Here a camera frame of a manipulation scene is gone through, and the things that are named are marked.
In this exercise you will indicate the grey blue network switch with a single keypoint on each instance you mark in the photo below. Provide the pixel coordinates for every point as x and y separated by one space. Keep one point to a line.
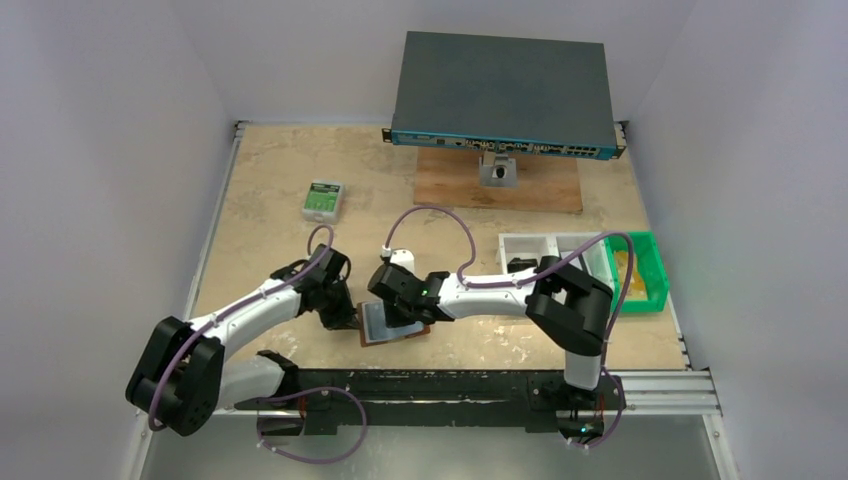
504 95

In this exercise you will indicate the brown leather card holder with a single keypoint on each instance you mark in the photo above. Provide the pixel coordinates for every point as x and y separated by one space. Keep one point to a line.
374 328

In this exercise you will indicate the black cards in left bin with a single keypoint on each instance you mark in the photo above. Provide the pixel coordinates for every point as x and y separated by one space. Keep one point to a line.
518 264

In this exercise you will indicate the green plastic bin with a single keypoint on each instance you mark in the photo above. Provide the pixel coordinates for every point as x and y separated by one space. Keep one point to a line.
651 268

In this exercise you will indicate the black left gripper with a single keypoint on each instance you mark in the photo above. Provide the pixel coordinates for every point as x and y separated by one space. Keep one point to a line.
341 312

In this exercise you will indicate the yellow items in green bin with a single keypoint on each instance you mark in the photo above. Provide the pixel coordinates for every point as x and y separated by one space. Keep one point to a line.
637 289

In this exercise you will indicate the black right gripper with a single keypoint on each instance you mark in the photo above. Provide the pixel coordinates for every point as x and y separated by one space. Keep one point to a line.
403 312

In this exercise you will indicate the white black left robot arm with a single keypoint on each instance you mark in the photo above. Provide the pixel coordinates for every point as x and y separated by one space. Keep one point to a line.
185 372

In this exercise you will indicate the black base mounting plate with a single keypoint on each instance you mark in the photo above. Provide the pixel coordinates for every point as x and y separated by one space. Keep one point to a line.
536 401

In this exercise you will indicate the white left plastic bin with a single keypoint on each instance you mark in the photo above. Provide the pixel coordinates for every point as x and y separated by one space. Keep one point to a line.
525 246

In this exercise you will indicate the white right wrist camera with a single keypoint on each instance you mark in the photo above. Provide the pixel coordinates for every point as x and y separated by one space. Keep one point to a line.
400 257

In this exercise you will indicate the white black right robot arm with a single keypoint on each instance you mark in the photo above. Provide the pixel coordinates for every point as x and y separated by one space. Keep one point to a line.
566 303

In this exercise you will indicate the brown wooden board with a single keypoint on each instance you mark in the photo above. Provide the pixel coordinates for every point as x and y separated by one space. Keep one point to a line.
450 178

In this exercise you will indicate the grey camera on mount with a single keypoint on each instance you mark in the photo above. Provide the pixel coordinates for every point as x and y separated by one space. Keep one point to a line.
497 170

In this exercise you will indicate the green white small box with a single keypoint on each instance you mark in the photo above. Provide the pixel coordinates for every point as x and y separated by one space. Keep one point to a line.
323 202

